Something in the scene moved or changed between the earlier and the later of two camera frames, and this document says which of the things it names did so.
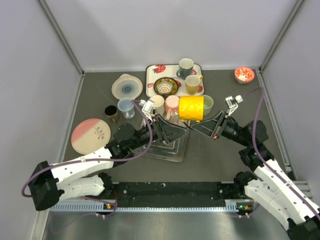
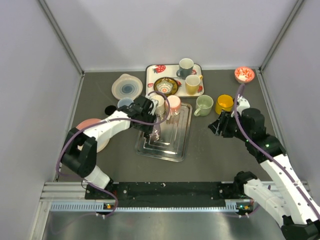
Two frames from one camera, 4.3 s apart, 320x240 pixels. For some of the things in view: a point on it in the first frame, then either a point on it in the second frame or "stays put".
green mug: [208, 104] stays put
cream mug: [159, 104] stays put
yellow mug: [191, 108] -> [224, 102]
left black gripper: [166, 131] -> [147, 128]
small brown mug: [112, 111] stays put
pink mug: [171, 104] stays put
